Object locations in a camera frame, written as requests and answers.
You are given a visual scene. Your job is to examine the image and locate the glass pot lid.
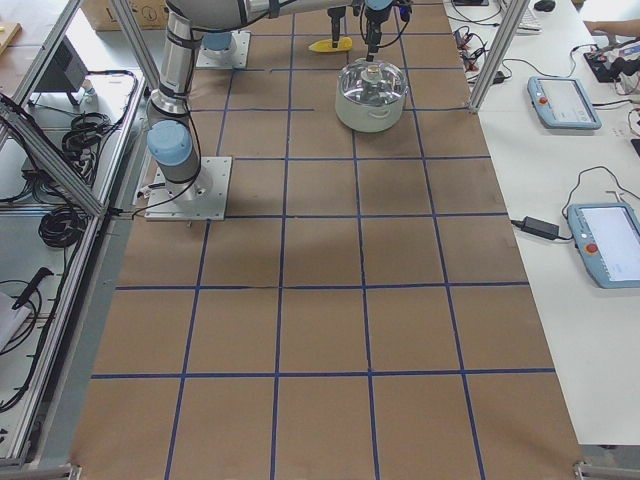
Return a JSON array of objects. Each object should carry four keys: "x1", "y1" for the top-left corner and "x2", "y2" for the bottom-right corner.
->
[{"x1": 337, "y1": 58, "x2": 408, "y2": 107}]

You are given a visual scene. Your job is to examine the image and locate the near teach pendant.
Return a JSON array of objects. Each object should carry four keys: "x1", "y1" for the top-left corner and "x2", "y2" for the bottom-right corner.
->
[{"x1": 567, "y1": 202, "x2": 639, "y2": 289}]

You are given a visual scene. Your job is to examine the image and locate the teach pendant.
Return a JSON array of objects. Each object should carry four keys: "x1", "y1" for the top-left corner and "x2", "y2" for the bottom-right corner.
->
[
  {"x1": 567, "y1": 202, "x2": 639, "y2": 289},
  {"x1": 527, "y1": 77, "x2": 602, "y2": 131}
]

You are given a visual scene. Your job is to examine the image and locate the black power adapter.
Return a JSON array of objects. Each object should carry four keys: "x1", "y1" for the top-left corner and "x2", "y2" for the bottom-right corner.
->
[{"x1": 521, "y1": 216, "x2": 559, "y2": 240}]

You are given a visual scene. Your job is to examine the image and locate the coiled black cables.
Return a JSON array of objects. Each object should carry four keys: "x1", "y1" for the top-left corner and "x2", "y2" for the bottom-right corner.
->
[{"x1": 38, "y1": 204, "x2": 84, "y2": 249}]

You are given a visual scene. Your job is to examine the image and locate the far teach pendant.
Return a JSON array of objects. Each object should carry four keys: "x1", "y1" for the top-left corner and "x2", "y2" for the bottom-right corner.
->
[{"x1": 527, "y1": 77, "x2": 602, "y2": 131}]

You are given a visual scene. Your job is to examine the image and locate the aluminium frame post right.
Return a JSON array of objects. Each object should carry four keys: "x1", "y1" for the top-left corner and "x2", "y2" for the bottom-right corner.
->
[{"x1": 468, "y1": 0, "x2": 528, "y2": 113}]

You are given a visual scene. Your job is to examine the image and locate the aluminium frame rail left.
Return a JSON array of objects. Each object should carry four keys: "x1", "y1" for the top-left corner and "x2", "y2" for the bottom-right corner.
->
[{"x1": 1, "y1": 94, "x2": 106, "y2": 217}]

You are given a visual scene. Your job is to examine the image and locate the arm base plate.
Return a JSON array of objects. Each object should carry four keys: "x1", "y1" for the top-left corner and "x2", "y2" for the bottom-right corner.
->
[
  {"x1": 196, "y1": 30, "x2": 251, "y2": 70},
  {"x1": 143, "y1": 157, "x2": 232, "y2": 221}
]

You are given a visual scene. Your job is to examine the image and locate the cardboard box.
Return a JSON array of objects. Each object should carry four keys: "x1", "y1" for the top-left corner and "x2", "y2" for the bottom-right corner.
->
[{"x1": 82, "y1": 0, "x2": 171, "y2": 32}]

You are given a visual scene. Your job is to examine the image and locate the yellow corn cob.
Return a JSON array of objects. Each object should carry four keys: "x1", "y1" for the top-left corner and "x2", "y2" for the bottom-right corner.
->
[{"x1": 308, "y1": 37, "x2": 353, "y2": 54}]

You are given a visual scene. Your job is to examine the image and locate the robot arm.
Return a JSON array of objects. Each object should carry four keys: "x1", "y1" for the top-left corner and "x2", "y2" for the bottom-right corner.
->
[{"x1": 150, "y1": 0, "x2": 393, "y2": 125}]

